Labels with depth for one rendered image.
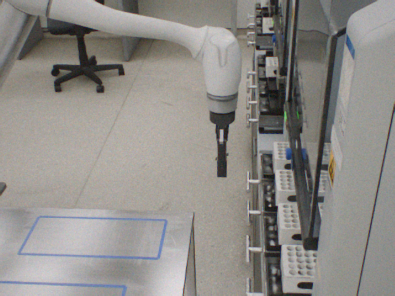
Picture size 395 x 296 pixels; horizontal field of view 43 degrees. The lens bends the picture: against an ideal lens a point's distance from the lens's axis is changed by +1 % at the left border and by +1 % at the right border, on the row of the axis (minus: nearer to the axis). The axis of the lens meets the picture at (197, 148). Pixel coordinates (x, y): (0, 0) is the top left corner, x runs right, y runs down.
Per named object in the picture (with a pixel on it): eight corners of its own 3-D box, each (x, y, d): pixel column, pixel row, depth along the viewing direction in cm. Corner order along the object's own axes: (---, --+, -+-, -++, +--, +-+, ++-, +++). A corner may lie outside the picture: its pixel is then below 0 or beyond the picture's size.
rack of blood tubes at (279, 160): (370, 161, 154) (373, 143, 151) (376, 179, 146) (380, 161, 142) (272, 158, 157) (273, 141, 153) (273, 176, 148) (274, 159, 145)
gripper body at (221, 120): (234, 115, 139) (234, 143, 144) (235, 102, 146) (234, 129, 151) (208, 115, 140) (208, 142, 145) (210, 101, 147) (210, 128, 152)
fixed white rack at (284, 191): (380, 190, 141) (384, 172, 138) (389, 213, 133) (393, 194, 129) (273, 187, 144) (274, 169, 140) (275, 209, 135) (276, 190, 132)
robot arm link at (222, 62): (242, 97, 136) (239, 78, 147) (244, 42, 127) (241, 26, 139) (203, 98, 136) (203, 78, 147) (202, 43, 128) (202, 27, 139)
